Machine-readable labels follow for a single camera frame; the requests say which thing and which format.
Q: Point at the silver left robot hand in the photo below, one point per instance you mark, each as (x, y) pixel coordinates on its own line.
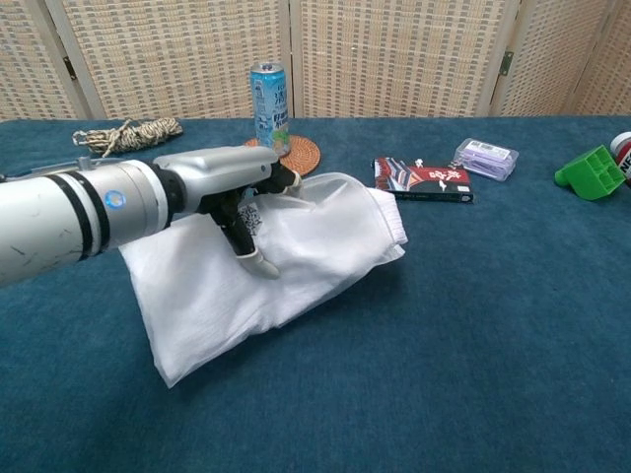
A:
(222, 170)

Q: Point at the translucent plastic zip bag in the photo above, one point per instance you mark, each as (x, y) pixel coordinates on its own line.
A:
(207, 305)

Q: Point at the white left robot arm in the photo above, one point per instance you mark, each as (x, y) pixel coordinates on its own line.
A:
(49, 222)

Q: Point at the round woven coaster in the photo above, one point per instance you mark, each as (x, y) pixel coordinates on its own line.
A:
(305, 155)

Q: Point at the blue drink can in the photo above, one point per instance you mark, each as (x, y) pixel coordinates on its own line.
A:
(270, 98)

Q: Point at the black and red card box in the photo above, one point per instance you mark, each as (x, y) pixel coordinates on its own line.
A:
(424, 184)

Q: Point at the woven folding screen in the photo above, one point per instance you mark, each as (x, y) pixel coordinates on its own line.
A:
(394, 54)

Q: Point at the clear purple plastic case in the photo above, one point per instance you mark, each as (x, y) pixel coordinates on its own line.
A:
(485, 160)

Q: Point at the green plastic grid block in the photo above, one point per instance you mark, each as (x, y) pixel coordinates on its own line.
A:
(586, 172)

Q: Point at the red juice bottle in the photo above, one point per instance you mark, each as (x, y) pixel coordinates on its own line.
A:
(623, 153)

